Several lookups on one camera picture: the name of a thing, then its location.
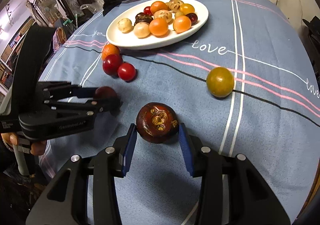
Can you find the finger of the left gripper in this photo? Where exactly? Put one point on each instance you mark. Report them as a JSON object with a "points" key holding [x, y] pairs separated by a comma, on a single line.
{"points": [[57, 90], [53, 107]]}

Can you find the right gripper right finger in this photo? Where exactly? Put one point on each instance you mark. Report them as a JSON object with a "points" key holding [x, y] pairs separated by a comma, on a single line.
{"points": [[251, 200]]}

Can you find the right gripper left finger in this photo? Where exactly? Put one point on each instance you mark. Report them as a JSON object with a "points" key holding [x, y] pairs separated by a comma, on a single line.
{"points": [[64, 200]]}

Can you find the large dark red plum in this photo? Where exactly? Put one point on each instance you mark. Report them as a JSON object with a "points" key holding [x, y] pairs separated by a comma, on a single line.
{"points": [[111, 64]]}

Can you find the brown mangosteen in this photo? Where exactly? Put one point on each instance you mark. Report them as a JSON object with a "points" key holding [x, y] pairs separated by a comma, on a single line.
{"points": [[157, 123]]}

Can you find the orange tangerine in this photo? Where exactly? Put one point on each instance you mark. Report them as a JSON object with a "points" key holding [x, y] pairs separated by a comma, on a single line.
{"points": [[157, 6], [109, 49]]}

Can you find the small red cherry tomato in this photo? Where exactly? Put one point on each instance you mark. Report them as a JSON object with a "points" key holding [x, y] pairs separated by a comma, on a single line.
{"points": [[147, 11]]}

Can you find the smooth orange fruit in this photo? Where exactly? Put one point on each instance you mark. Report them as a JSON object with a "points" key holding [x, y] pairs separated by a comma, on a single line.
{"points": [[181, 24]]}

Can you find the olive green round fruit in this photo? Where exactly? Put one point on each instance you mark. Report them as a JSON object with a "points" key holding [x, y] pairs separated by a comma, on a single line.
{"points": [[220, 82]]}

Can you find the small olive green fruit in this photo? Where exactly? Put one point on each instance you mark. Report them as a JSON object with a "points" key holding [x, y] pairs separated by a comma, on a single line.
{"points": [[178, 14]]}

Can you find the tan spotted fruit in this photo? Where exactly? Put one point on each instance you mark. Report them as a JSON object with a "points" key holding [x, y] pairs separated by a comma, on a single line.
{"points": [[175, 5]]}

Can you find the small dark red plum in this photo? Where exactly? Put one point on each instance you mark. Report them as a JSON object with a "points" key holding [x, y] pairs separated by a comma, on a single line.
{"points": [[193, 18]]}

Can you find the yellow spotted loquat fruit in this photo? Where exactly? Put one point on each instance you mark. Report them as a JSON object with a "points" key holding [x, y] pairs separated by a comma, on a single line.
{"points": [[125, 25]]}

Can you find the dark purple mangosteen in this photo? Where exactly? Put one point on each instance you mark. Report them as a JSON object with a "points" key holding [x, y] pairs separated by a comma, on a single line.
{"points": [[143, 18]]}

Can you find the person left hand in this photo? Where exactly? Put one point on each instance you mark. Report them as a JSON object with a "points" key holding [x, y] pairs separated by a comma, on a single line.
{"points": [[12, 139]]}

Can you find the white round plate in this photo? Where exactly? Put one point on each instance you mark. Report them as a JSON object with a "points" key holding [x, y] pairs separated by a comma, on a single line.
{"points": [[159, 32]]}

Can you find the blue striped tablecloth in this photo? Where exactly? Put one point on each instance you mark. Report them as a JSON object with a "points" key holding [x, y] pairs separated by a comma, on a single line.
{"points": [[243, 83]]}

